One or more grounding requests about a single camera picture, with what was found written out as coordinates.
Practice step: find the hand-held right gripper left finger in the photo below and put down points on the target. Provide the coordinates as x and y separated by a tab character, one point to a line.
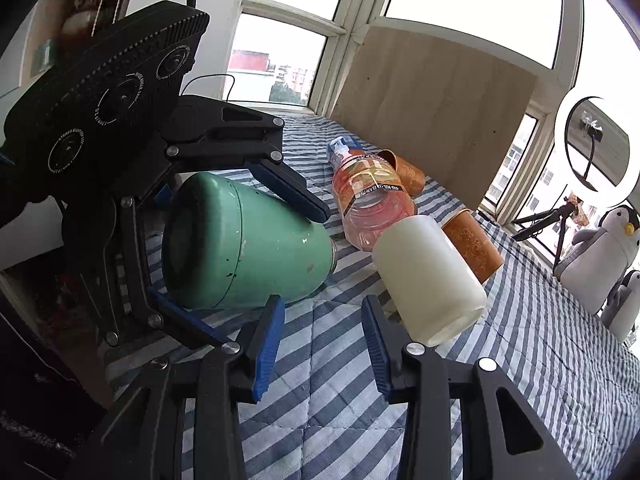
267	350

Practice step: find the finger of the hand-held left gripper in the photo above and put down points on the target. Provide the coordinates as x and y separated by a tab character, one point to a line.
185	317
295	190

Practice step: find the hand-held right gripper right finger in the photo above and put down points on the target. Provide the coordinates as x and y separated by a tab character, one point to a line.
377	355

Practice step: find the green metal cup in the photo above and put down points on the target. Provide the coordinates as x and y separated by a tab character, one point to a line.
260	245

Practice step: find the white cup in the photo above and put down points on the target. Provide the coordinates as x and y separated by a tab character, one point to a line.
425	280

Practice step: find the orange patterned cup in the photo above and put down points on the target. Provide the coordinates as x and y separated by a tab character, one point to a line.
475	245
410	175

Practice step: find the blue striped bedsheet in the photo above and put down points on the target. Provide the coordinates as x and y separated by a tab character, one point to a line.
325	410

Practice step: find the plastic bottle with orange drink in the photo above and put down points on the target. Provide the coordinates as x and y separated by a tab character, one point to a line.
372	205

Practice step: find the light wooden board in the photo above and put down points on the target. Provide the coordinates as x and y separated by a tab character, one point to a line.
435	105

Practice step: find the black tripod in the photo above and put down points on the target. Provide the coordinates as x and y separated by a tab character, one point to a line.
542	222

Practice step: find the large penguin plush toy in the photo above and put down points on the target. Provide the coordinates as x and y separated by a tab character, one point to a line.
595	260

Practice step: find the small penguin plush toy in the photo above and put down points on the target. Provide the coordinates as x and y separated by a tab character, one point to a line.
625	310

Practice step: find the white window frame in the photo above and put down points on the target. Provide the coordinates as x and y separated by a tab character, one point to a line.
350	10

